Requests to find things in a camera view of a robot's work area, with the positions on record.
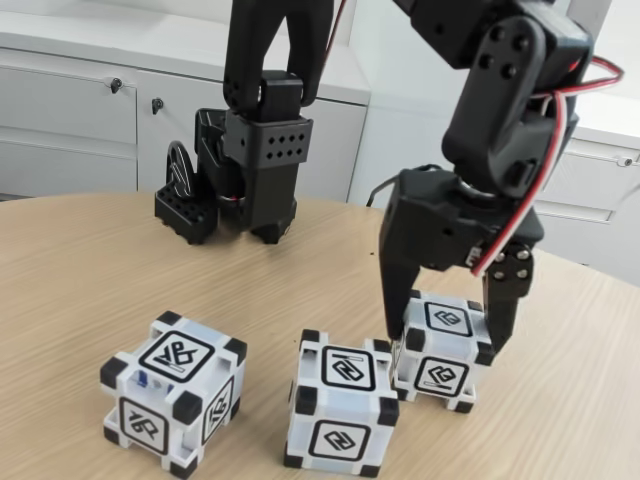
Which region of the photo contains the white cube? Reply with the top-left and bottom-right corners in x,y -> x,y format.
99,310 -> 249,476
391,288 -> 499,414
283,328 -> 401,477

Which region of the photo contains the white drawer cabinet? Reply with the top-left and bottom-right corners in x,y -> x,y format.
513,87 -> 640,289

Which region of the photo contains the black round clamp knob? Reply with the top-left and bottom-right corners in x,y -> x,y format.
166,139 -> 196,201

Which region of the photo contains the white cube, branching glyph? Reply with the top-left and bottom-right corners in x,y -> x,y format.
99,310 -> 249,476

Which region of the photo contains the white low cabinet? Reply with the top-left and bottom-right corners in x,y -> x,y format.
0,9 -> 372,206

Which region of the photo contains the red white servo cable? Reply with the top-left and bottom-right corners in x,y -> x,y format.
322,0 -> 352,89
467,54 -> 627,277

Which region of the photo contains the black camera cable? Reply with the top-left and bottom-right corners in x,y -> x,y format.
367,177 -> 401,209

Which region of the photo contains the grey metal frame post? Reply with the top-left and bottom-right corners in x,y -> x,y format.
482,0 -> 614,236

